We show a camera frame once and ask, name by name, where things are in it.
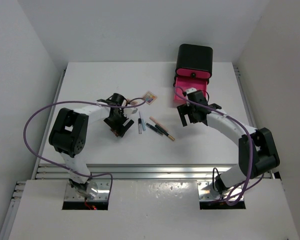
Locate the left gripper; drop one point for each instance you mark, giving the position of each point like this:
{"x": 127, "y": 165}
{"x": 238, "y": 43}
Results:
{"x": 119, "y": 127}

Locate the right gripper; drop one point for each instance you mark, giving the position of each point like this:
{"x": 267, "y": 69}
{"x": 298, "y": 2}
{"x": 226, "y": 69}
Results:
{"x": 183, "y": 110}

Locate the brown concealer palette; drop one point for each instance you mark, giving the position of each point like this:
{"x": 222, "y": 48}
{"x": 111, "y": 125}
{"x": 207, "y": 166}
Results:
{"x": 115, "y": 132}

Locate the pink drawer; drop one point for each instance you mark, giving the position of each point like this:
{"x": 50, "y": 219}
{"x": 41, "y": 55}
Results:
{"x": 193, "y": 73}
{"x": 189, "y": 82}

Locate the pink top drawer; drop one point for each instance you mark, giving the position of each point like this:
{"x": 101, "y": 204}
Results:
{"x": 193, "y": 73}

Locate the peach eyeshadow palette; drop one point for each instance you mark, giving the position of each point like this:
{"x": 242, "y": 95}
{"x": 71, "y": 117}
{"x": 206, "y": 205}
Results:
{"x": 132, "y": 102}

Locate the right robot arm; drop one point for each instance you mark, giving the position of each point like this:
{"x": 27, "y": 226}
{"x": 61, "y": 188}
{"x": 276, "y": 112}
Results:
{"x": 257, "y": 152}

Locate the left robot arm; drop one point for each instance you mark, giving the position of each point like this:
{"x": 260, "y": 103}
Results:
{"x": 69, "y": 132}

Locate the clear lip gloss tube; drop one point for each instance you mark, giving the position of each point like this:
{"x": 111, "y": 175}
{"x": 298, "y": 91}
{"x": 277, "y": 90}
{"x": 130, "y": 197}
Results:
{"x": 140, "y": 129}

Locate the light blue mascara tube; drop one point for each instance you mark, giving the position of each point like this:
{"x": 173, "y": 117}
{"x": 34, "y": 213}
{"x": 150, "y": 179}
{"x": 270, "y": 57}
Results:
{"x": 143, "y": 125}

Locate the pink concealer stick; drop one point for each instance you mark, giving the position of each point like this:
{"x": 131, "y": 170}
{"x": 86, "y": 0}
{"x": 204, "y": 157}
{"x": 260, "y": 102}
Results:
{"x": 158, "y": 123}

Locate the dark green eyeliner pen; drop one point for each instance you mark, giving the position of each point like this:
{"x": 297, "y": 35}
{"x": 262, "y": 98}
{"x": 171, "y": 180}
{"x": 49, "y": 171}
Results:
{"x": 153, "y": 128}

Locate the colourful eyeshadow palette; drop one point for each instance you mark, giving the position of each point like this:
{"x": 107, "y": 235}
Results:
{"x": 149, "y": 97}

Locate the black gold mascara tube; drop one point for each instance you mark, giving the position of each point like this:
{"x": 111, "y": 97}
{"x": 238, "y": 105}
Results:
{"x": 165, "y": 132}

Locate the black drawer cabinet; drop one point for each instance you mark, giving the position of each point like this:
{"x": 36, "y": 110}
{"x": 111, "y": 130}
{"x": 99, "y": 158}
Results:
{"x": 195, "y": 57}

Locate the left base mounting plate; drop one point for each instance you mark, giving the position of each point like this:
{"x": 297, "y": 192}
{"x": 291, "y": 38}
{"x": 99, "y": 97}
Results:
{"x": 94, "y": 190}

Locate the base mounting plate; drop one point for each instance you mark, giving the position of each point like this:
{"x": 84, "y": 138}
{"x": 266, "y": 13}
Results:
{"x": 206, "y": 193}
{"x": 94, "y": 190}

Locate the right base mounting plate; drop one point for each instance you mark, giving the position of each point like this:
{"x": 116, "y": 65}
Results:
{"x": 206, "y": 193}

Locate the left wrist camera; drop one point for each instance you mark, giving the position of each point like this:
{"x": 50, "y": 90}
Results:
{"x": 130, "y": 111}

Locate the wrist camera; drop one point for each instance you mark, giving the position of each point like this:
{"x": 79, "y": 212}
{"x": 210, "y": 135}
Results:
{"x": 130, "y": 111}
{"x": 190, "y": 90}

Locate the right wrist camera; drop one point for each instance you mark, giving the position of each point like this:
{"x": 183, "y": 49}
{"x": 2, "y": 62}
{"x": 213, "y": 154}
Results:
{"x": 190, "y": 90}

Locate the aluminium front rail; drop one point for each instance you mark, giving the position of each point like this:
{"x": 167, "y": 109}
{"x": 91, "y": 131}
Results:
{"x": 45, "y": 171}

